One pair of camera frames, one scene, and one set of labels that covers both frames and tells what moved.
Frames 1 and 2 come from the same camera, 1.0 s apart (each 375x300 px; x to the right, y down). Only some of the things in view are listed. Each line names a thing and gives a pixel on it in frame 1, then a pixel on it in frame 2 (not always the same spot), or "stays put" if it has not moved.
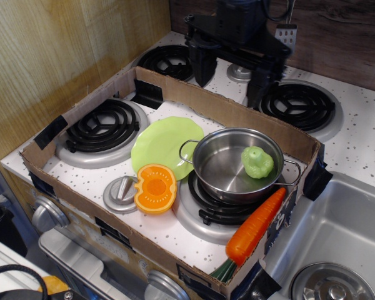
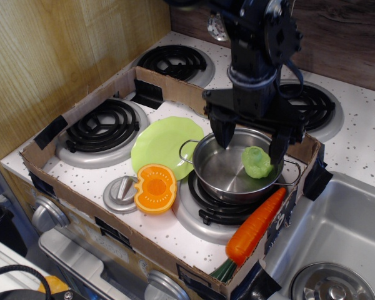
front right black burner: (218, 213) stays put
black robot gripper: (240, 32) → (254, 97)
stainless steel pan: (216, 154) stays put
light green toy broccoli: (257, 163) stays put
